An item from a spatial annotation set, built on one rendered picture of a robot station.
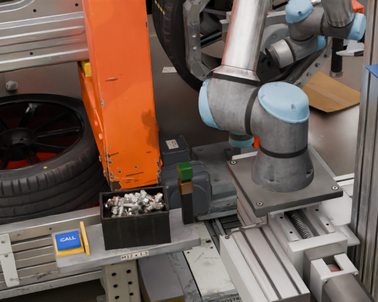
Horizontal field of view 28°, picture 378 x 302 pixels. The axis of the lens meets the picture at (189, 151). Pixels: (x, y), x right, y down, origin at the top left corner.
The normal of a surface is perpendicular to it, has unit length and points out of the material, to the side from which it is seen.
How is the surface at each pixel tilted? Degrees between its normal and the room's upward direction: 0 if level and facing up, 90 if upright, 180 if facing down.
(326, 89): 1
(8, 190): 90
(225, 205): 90
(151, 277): 0
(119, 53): 90
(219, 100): 58
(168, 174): 0
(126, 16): 90
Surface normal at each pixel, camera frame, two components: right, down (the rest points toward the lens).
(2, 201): 0.04, 0.52
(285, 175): 0.00, 0.25
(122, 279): 0.26, 0.50
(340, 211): -0.05, -0.85
